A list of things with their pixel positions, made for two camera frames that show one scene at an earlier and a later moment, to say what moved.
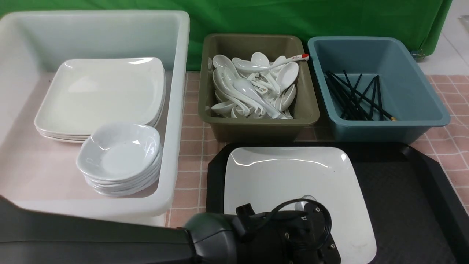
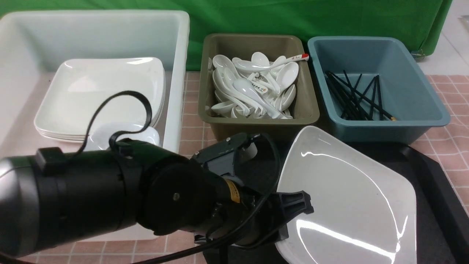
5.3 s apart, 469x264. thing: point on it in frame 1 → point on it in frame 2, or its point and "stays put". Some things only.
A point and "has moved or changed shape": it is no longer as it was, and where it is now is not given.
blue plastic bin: [372, 91] stays put
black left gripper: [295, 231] → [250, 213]
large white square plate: [266, 178] has moved or changed shape
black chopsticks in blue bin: [351, 104] stays put
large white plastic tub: [40, 176] stays put
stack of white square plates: [88, 94] stays put
